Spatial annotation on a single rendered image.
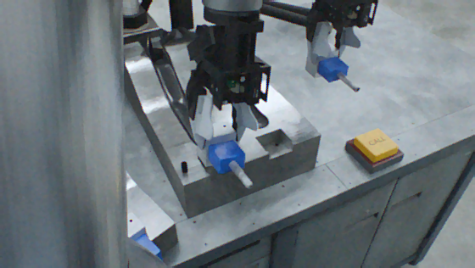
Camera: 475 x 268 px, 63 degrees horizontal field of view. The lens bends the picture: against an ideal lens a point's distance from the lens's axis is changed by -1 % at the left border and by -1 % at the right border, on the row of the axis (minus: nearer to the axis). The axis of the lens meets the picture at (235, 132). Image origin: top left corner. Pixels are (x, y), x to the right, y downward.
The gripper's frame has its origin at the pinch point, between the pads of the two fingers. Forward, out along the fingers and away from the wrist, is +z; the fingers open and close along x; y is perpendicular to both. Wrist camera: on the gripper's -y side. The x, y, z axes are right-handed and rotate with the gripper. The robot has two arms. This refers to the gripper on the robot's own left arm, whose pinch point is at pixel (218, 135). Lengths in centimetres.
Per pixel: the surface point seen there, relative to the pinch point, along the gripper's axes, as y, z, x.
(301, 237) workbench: -1.7, 33.7, 23.1
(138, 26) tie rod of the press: -71, 4, 6
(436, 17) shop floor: -151, 39, 255
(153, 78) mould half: -24.6, 0.2, -3.0
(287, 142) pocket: -0.6, 5.1, 13.9
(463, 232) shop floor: -10, 78, 117
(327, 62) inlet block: -9.2, -5.3, 27.5
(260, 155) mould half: 1.5, 4.7, 7.3
